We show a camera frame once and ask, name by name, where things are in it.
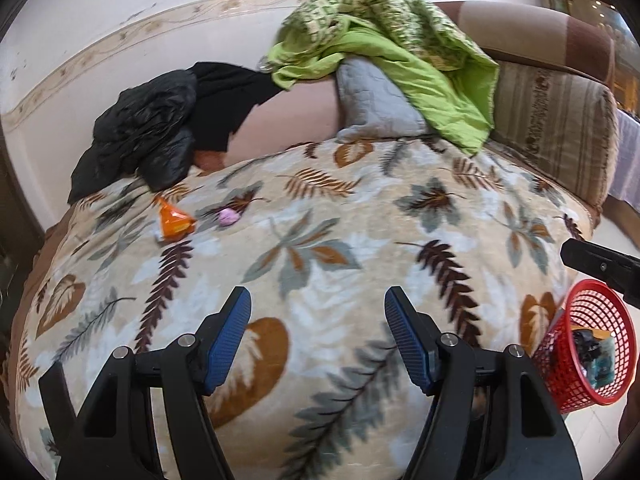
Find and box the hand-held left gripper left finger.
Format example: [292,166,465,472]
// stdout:
[39,286,252,480]

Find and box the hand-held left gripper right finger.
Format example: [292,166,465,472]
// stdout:
[384,286,583,480]

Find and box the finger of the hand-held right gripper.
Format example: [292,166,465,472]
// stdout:
[560,239,640,307]

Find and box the red plastic mesh basket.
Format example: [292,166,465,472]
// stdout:
[532,280,633,413]

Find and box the dark crumpled wrapper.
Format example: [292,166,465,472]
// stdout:
[572,329,601,361]

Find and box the white cloth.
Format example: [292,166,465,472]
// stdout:
[607,107,640,206]

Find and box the orange crumpled wrapper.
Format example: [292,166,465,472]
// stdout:
[156,195,197,242]

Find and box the leaf printed blanket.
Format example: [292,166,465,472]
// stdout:
[7,137,598,480]

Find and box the black puffer jacket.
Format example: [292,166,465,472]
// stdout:
[67,70,198,206]

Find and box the black cloth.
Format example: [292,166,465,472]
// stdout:
[190,61,283,153]

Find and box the grey quilted pillow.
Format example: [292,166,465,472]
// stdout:
[335,56,436,143]

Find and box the wooden display cabinet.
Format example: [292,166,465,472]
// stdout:
[540,0,640,111]

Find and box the green quilt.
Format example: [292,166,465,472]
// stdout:
[265,0,501,157]

